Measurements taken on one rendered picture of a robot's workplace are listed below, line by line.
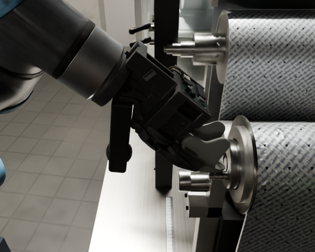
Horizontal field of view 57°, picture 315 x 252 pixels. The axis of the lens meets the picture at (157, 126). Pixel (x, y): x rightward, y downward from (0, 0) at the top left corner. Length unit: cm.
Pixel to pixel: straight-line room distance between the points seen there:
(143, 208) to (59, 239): 116
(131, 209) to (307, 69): 55
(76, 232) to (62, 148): 85
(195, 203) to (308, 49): 34
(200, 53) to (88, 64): 32
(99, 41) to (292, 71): 40
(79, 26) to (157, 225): 60
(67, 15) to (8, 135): 259
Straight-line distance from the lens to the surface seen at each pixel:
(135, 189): 89
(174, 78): 34
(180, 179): 50
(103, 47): 32
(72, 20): 32
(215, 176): 44
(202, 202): 55
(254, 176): 40
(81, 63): 31
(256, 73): 59
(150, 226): 80
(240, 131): 43
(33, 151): 260
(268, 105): 63
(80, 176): 225
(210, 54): 60
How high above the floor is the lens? 155
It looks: 35 degrees down
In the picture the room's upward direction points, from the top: straight up
